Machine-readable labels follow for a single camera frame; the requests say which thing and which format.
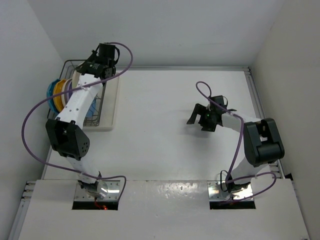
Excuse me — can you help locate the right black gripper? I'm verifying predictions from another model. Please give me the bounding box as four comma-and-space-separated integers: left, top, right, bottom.
187, 103, 217, 132

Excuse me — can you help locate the beige green leaf plate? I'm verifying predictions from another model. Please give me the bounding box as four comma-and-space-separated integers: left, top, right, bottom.
71, 65, 81, 89

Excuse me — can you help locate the blue plate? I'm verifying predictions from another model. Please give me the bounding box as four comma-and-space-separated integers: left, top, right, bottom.
86, 99, 96, 118

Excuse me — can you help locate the cream plate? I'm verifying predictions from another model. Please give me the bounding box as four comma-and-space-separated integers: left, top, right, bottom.
61, 79, 70, 107

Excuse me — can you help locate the yellow polka dot plate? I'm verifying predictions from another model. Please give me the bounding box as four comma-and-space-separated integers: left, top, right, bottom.
53, 79, 67, 113

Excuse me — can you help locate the teal polka dot plate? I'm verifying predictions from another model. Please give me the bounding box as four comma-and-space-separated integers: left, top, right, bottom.
46, 79, 60, 114

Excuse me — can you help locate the purple plate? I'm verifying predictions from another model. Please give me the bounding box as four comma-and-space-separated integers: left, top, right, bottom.
66, 79, 72, 99

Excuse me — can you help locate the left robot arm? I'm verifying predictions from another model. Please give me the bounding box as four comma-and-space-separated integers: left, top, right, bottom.
45, 43, 119, 192

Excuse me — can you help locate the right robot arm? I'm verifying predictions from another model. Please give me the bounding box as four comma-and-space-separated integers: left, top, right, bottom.
187, 95, 285, 193

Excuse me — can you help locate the cream drip tray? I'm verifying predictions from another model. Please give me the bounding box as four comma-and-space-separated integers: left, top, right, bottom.
70, 72, 121, 131

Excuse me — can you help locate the grey wire dish rack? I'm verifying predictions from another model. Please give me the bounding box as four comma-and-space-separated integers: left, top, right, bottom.
46, 59, 106, 129

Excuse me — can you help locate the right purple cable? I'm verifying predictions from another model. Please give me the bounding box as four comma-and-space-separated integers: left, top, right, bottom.
195, 81, 278, 203

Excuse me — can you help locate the purple cable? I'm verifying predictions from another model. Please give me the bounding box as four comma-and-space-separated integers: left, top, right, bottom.
195, 81, 278, 203
21, 41, 134, 198

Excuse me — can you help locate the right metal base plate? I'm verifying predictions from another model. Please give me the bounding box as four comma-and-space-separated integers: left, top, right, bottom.
207, 180, 254, 202

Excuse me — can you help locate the metal base plate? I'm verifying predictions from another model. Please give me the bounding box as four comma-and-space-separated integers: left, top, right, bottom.
207, 180, 254, 202
74, 180, 121, 202

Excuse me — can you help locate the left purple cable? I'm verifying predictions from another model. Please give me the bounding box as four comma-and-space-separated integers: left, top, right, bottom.
21, 41, 134, 198

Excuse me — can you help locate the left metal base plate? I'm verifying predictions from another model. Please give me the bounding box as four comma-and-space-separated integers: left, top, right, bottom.
74, 180, 121, 202

